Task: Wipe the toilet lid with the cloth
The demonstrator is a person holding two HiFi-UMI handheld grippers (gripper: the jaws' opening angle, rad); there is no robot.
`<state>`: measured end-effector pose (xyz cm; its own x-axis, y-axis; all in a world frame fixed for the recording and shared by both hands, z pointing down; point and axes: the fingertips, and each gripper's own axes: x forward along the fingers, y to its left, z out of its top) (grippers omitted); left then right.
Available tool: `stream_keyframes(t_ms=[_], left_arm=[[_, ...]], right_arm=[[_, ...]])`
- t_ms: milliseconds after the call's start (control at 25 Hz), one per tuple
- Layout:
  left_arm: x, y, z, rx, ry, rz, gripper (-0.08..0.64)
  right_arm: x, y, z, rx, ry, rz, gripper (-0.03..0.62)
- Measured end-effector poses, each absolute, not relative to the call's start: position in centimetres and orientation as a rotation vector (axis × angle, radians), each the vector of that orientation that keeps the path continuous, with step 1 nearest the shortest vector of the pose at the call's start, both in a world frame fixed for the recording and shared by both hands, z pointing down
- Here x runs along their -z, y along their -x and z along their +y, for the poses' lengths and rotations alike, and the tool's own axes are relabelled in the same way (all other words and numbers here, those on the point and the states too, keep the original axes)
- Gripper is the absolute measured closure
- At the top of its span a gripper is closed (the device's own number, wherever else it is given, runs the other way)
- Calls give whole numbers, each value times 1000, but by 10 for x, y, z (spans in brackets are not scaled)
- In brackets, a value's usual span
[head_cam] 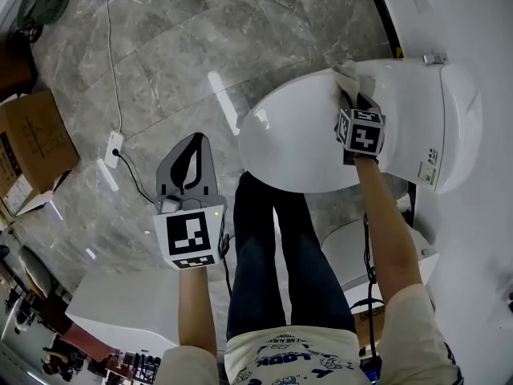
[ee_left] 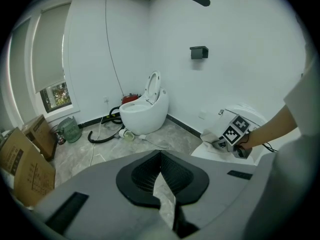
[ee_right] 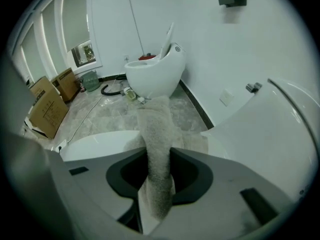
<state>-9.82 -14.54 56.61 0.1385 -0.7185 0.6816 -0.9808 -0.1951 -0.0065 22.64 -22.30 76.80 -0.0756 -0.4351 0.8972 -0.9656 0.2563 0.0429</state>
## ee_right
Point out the white blank wall plate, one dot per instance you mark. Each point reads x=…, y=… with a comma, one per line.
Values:
x=226, y=97

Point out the egg-shaped white toilet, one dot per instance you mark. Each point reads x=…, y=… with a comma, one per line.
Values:
x=155, y=79

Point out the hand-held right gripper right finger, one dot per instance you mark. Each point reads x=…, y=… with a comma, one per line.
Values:
x=225, y=184

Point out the open brown cardboard box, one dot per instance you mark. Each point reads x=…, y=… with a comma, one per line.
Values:
x=48, y=111

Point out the white power strip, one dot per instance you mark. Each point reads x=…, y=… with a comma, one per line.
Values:
x=62, y=145

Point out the dark framed window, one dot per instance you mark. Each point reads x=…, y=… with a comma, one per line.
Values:
x=83, y=55

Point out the closed brown cardboard box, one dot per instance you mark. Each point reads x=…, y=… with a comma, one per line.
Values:
x=66, y=84

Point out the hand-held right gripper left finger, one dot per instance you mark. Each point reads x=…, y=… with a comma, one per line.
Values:
x=95, y=189

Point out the white toilet with tank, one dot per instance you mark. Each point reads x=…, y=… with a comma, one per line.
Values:
x=262, y=134

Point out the white wall socket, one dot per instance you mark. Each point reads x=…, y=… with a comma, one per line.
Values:
x=126, y=58

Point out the green plastic basket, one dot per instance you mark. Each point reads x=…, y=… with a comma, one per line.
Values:
x=90, y=82

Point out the white power adapter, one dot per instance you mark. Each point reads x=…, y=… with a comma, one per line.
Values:
x=141, y=99

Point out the white and green plastic jug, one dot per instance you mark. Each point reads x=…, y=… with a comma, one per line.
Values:
x=130, y=94

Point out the grey roller blind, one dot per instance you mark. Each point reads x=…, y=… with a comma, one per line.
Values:
x=75, y=16
x=33, y=54
x=53, y=36

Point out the metal angle valve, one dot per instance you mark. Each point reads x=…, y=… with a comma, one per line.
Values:
x=253, y=87

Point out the beige towel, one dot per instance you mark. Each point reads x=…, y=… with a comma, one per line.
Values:
x=156, y=134

